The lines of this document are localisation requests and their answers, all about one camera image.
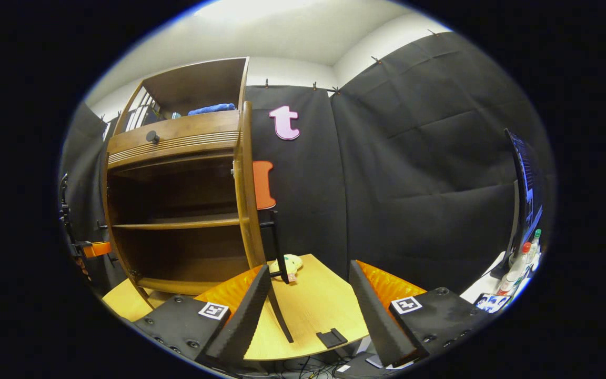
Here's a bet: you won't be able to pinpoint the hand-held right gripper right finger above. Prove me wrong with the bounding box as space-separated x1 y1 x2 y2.
349 260 491 368

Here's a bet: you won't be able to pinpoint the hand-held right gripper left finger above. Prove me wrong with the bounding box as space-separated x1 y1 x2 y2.
132 263 272 370

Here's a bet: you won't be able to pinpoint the wooden shoe cabinet door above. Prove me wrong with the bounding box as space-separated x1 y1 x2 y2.
232 101 267 272

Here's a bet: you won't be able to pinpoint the wooden double-door shoe cabinet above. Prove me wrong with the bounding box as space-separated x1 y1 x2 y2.
100 57 267 311

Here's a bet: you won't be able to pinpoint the thin black bar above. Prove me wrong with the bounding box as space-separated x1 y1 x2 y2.
266 287 295 344

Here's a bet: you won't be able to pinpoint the yellow plush toy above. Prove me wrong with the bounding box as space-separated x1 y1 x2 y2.
269 254 304 282

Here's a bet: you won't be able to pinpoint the wooden inner shelf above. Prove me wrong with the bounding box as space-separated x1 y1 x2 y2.
111 213 241 231

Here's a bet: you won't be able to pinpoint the blue printed card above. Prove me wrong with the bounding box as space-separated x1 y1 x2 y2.
474 293 512 314

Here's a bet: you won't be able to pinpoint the black backdrop cloth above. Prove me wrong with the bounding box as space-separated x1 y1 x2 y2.
60 32 556 295

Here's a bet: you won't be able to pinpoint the red capped clear bottle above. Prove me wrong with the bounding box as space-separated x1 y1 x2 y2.
497 242 532 296

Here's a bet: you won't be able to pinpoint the wooden ribbed drawer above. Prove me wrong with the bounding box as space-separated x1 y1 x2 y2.
106 111 243 170

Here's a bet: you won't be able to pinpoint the green capped clear bottle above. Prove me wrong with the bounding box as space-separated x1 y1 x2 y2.
526 229 542 265

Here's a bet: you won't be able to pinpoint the blue cloth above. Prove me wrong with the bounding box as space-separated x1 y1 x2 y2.
187 103 236 116

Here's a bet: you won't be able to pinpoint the computer monitor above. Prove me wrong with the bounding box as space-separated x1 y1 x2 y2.
504 128 544 262

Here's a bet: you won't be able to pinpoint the small black bracket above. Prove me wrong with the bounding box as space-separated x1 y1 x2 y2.
316 328 348 348

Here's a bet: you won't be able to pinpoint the black cables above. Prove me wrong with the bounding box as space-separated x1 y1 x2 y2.
269 356 338 379

